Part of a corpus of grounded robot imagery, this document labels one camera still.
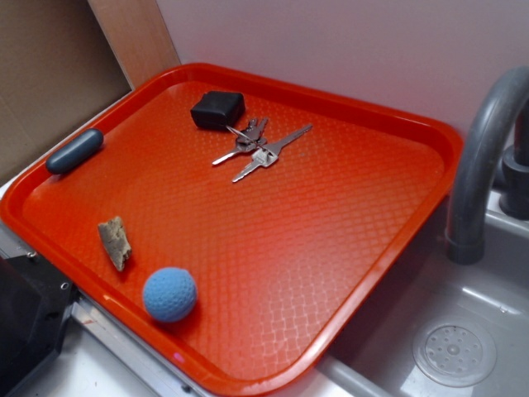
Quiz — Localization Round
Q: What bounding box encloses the blue dimpled ball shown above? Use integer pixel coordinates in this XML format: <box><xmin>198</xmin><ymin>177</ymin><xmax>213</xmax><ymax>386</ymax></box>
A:
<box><xmin>142</xmin><ymin>267</ymin><xmax>198</xmax><ymax>323</ymax></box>

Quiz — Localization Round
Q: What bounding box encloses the silver key with square head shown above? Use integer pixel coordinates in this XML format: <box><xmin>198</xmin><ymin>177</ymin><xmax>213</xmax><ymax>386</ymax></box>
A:
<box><xmin>231</xmin><ymin>149</ymin><xmax>279</xmax><ymax>183</ymax></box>

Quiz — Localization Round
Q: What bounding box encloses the orange plastic tray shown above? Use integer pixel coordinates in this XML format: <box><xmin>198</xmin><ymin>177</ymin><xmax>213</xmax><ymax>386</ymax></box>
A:
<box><xmin>1</xmin><ymin>64</ymin><xmax>462</xmax><ymax>396</ymax></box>

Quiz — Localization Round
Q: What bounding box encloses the long silver key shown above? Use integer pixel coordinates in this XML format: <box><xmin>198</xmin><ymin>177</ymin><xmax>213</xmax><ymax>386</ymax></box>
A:
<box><xmin>212</xmin><ymin>124</ymin><xmax>312</xmax><ymax>165</ymax></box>

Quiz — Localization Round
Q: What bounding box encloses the small dark key bunch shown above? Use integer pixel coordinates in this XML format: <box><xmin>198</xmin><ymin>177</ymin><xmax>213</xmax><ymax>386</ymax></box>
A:
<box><xmin>226</xmin><ymin>117</ymin><xmax>269</xmax><ymax>152</ymax></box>

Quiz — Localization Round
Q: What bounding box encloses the black key fob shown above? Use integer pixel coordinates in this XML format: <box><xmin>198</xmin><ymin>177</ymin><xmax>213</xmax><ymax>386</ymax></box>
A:
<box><xmin>190</xmin><ymin>91</ymin><xmax>245</xmax><ymax>131</ymax></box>

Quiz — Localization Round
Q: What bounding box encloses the beige rough stone piece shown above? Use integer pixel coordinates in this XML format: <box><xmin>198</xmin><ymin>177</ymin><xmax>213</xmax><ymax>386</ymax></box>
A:
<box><xmin>98</xmin><ymin>216</ymin><xmax>132</xmax><ymax>272</ymax></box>

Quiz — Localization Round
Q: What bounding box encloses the dark grey oval capsule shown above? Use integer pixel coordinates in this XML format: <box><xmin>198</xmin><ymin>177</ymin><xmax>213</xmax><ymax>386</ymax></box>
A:
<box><xmin>45</xmin><ymin>128</ymin><xmax>104</xmax><ymax>175</ymax></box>

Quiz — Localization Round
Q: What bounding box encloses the light wooden board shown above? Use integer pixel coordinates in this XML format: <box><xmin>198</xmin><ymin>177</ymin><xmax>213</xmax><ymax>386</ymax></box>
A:
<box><xmin>88</xmin><ymin>0</ymin><xmax>181</xmax><ymax>89</ymax></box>

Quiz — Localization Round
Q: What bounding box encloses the grey plastic sink basin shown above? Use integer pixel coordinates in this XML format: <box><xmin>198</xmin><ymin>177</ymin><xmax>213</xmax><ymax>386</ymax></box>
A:
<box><xmin>317</xmin><ymin>198</ymin><xmax>529</xmax><ymax>397</ymax></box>

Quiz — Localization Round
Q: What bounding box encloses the grey curved faucet spout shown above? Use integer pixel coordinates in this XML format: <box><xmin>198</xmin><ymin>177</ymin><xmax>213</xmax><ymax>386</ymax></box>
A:
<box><xmin>446</xmin><ymin>66</ymin><xmax>528</xmax><ymax>265</ymax></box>

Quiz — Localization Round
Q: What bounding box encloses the brown cardboard sheet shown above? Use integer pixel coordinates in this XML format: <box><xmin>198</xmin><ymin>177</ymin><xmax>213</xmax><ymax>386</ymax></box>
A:
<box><xmin>1</xmin><ymin>1</ymin><xmax>130</xmax><ymax>183</ymax></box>

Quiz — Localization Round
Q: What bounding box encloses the round sink drain strainer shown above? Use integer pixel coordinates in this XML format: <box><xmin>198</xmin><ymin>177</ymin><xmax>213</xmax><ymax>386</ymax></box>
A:
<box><xmin>412</xmin><ymin>316</ymin><xmax>497</xmax><ymax>388</ymax></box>

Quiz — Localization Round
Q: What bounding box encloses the dark grey faucet handle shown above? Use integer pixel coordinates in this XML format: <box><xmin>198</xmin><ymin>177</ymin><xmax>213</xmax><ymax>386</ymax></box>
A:
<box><xmin>499</xmin><ymin>103</ymin><xmax>528</xmax><ymax>220</ymax></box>

